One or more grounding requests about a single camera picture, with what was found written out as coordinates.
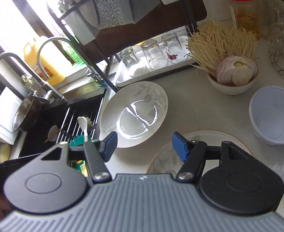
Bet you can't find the black dish rack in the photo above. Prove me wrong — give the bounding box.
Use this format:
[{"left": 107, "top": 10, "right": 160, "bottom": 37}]
[{"left": 47, "top": 0, "right": 207, "bottom": 95}]

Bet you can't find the red-lid plastic jar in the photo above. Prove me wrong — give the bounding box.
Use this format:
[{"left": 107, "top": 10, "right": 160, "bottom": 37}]
[{"left": 226, "top": 0, "right": 260, "bottom": 41}]

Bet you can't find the sliced onion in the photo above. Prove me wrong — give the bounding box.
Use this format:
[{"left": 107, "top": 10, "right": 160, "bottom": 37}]
[{"left": 216, "top": 55, "right": 258, "bottom": 86}]

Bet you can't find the grey patterned dish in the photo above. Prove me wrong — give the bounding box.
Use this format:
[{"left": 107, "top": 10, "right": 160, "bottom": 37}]
[{"left": 92, "top": 0, "right": 123, "bottom": 29}]

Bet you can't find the white drip tray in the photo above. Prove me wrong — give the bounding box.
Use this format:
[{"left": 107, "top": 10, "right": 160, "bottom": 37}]
[{"left": 115, "top": 35, "right": 197, "bottom": 87}]

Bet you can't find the green bottle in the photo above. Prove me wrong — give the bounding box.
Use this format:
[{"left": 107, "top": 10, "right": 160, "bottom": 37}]
[{"left": 62, "top": 40, "right": 86, "bottom": 66}]

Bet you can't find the chrome kitchen faucet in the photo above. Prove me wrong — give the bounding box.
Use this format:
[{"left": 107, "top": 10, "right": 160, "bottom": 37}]
[
  {"left": 37, "top": 37, "right": 101, "bottom": 81},
  {"left": 0, "top": 52, "right": 65, "bottom": 103}
]

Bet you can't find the stainless steel pot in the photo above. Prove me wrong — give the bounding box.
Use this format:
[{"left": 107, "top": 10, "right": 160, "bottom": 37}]
[{"left": 12, "top": 91, "right": 42, "bottom": 132}]

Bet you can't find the clear drinking glass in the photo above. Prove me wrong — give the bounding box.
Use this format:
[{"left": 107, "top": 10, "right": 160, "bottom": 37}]
[
  {"left": 119, "top": 46, "right": 147, "bottom": 77},
  {"left": 140, "top": 39, "right": 168, "bottom": 70},
  {"left": 161, "top": 31, "right": 190, "bottom": 64}
]

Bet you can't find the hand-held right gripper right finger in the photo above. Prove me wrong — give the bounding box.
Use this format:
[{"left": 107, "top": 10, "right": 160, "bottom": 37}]
[{"left": 171, "top": 132, "right": 243, "bottom": 182}]

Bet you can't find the enoki mushroom bunch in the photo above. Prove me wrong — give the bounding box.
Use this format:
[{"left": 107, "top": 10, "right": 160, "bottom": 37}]
[{"left": 187, "top": 20, "right": 258, "bottom": 77}]

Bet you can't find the white leaf-print plate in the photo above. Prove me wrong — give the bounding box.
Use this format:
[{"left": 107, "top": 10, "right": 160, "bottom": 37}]
[{"left": 99, "top": 81, "right": 169, "bottom": 149}]

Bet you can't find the yellow detergent bottle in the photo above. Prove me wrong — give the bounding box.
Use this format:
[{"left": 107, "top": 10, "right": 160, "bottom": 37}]
[{"left": 23, "top": 36, "right": 67, "bottom": 80}]

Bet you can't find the clear glass plate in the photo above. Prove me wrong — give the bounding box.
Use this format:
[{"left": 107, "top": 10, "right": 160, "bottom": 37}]
[{"left": 145, "top": 130, "right": 253, "bottom": 174}]

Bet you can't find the white cutting board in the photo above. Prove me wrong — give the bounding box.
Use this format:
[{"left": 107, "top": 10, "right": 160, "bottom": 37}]
[{"left": 0, "top": 86, "right": 24, "bottom": 145}]

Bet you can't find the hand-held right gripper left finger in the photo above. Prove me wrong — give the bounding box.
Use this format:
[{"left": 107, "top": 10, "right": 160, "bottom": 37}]
[{"left": 41, "top": 131, "right": 118, "bottom": 181}]

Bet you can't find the yellow sponge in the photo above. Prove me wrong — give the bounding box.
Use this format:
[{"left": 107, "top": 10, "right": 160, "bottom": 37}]
[{"left": 0, "top": 144, "right": 12, "bottom": 162}]

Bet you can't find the white spoon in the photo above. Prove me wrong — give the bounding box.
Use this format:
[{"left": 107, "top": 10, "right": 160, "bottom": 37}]
[{"left": 77, "top": 116, "right": 89, "bottom": 142}]

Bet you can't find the white bowl of vegetables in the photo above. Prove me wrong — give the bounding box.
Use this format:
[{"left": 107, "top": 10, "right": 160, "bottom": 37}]
[{"left": 207, "top": 63, "right": 259, "bottom": 96}]

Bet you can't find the wire basket with plastic bags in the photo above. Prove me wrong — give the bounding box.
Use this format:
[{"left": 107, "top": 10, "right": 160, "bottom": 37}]
[{"left": 267, "top": 10, "right": 284, "bottom": 85}]

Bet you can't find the black kitchen sink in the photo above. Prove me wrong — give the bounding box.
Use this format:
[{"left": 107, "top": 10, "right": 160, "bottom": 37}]
[{"left": 0, "top": 87, "right": 107, "bottom": 189}]

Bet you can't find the pale blue plastic bowl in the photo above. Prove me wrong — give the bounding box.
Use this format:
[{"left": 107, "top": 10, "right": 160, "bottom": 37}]
[{"left": 249, "top": 85, "right": 284, "bottom": 146}]

